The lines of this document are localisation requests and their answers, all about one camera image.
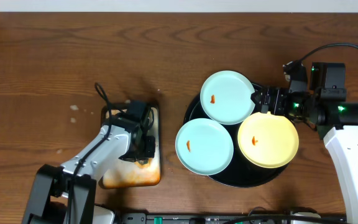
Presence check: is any light blue plate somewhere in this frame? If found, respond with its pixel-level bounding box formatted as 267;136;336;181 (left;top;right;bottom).
200;70;255;125
175;118;234;175

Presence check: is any yellow plate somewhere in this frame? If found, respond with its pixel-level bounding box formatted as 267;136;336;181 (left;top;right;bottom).
237;112;299;169

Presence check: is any green yellow sponge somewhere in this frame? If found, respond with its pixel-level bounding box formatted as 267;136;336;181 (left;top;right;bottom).
135;158;152;169

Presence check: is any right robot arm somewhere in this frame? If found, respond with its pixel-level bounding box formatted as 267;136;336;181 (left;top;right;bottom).
251;62;358;223

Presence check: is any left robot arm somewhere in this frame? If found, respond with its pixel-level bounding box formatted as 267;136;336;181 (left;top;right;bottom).
22;101;158;224

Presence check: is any rectangular soapy metal tray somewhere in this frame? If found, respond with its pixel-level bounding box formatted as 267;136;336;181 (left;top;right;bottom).
99;105;161;189

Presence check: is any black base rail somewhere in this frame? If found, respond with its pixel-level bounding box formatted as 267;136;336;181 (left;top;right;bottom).
113;213;347;224

